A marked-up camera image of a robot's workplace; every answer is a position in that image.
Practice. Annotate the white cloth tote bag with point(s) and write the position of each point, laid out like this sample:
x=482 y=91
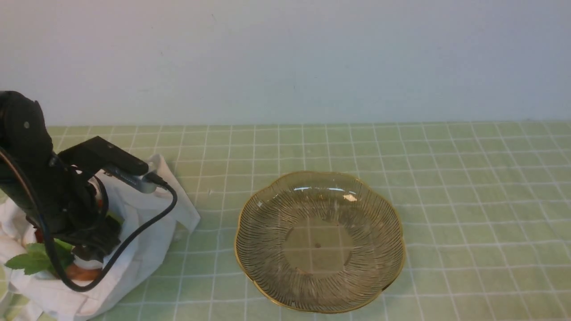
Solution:
x=139 y=261

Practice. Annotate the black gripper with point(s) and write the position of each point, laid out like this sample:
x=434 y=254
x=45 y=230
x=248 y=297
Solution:
x=75 y=210

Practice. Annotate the white radish with green leaves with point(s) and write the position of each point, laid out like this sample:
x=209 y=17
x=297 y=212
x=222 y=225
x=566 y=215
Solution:
x=36 y=260

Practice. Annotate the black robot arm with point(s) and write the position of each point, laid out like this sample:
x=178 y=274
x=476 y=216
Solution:
x=25 y=139

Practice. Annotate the amber glass ribbed plate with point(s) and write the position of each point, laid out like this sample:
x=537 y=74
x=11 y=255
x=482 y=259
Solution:
x=320 y=242

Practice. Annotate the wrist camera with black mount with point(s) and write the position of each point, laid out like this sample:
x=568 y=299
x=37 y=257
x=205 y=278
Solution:
x=97 y=154

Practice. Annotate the green checked tablecloth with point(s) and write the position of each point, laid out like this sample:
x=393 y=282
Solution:
x=485 y=209

